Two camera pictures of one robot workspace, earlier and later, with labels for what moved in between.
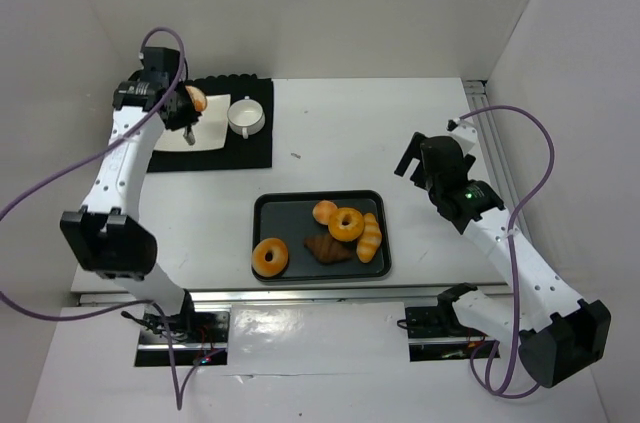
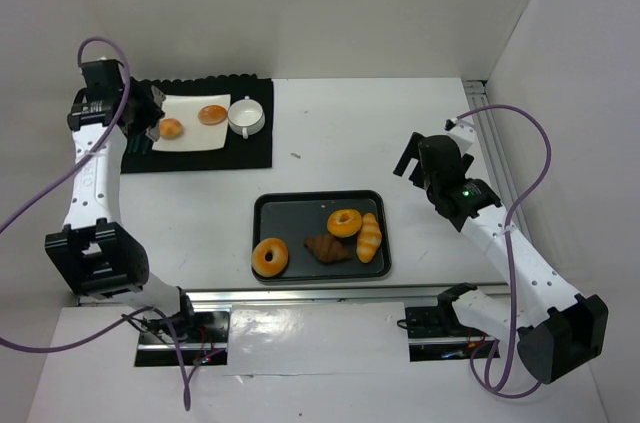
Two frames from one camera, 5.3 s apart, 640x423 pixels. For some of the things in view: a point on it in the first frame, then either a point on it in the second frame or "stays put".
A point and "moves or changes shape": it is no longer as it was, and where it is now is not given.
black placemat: [255, 151] stays put
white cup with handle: [246, 116] stays put
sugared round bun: [197, 97] moves or changes shape
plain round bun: [322, 211] -> [212, 115]
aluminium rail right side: [478, 97] stays put
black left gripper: [181, 110] -> [148, 113]
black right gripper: [417, 163] stays put
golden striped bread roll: [370, 239] stays put
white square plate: [210, 131] stays put
